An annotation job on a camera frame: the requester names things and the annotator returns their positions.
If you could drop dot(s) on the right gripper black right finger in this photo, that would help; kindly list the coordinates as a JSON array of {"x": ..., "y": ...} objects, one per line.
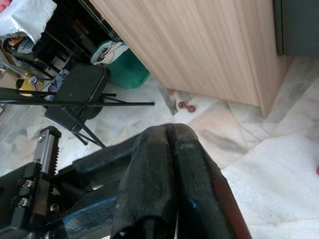
[{"x": 197, "y": 186}]

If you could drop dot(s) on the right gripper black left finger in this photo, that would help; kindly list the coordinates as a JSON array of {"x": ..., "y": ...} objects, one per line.
[{"x": 144, "y": 186}]

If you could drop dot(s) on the small brown dumbbell-shaped piece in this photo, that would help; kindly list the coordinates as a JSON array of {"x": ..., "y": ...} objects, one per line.
[{"x": 185, "y": 106}]

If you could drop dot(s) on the green plastic bag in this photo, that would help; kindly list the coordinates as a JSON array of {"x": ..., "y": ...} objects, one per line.
[{"x": 127, "y": 69}]

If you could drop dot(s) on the black folding chair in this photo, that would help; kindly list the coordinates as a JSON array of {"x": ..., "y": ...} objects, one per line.
[{"x": 82, "y": 82}]

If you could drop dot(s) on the light wooden cabinet glass top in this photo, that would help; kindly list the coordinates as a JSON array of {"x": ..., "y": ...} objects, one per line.
[{"x": 199, "y": 49}]

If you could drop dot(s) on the white teal cloth bag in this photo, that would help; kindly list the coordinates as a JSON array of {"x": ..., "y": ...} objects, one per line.
[{"x": 109, "y": 51}]

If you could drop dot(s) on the black shelf rack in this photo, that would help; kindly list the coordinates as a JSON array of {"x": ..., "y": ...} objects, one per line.
[{"x": 64, "y": 30}]

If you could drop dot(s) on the brown cardboard box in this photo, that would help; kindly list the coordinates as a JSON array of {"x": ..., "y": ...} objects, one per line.
[{"x": 8, "y": 74}]

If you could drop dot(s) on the low black TV console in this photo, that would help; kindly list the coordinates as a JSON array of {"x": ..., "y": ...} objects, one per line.
[{"x": 301, "y": 25}]

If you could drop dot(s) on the white paper towel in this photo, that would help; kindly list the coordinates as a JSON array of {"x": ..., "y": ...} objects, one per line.
[{"x": 30, "y": 17}]

